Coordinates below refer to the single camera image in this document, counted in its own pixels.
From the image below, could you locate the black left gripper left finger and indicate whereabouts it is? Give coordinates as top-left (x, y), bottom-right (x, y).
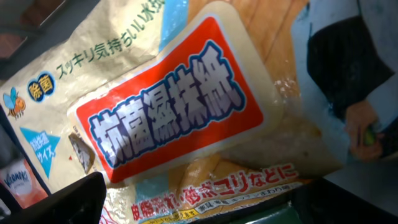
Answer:
top-left (1, 172), bottom-right (106, 224)

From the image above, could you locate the orange tissue packet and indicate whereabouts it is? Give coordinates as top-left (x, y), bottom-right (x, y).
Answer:
top-left (1, 159), bottom-right (48, 208)

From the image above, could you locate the yellow wet wipes pack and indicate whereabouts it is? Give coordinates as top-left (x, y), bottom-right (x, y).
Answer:
top-left (0, 0), bottom-right (398, 224)

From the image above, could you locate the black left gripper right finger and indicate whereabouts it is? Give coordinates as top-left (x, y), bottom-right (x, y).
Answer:
top-left (194, 179), bottom-right (397, 224)

